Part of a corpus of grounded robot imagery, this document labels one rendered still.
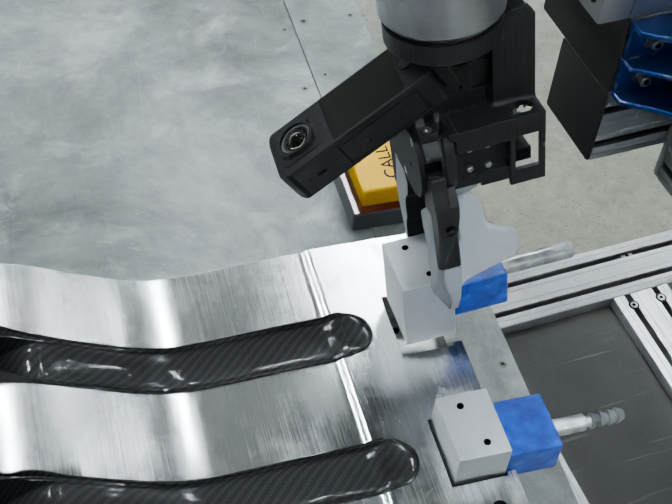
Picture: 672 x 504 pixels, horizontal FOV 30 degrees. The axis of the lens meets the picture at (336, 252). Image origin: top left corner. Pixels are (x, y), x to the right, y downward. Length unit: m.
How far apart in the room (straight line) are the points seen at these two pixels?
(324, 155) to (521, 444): 0.24
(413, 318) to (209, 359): 0.15
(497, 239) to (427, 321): 0.09
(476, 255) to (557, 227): 1.41
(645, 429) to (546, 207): 0.63
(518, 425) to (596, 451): 0.86
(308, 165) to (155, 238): 0.34
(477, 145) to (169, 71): 0.51
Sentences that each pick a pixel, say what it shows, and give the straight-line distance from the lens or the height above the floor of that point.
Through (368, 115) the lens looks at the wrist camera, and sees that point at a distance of 0.74.
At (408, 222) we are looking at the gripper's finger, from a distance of 0.87.
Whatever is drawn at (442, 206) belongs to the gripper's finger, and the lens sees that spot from 0.76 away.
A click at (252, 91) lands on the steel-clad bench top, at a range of 1.19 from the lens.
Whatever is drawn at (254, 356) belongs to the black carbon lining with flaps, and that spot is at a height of 0.88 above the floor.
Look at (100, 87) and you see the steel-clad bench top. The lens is 1.20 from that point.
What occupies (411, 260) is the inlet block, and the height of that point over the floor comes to 0.95.
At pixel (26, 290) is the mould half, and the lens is 0.88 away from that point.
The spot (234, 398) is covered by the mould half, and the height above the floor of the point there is 0.88.
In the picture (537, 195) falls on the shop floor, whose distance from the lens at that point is 2.26.
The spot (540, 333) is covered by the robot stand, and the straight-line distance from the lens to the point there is 1.79.
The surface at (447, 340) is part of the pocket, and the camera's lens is 0.91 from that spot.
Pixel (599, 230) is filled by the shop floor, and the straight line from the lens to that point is 2.24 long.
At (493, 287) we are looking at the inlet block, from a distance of 0.87.
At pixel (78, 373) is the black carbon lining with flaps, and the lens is 0.85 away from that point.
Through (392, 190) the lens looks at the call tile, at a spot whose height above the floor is 0.83.
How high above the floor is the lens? 1.60
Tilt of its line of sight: 49 degrees down
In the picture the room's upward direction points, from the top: 6 degrees clockwise
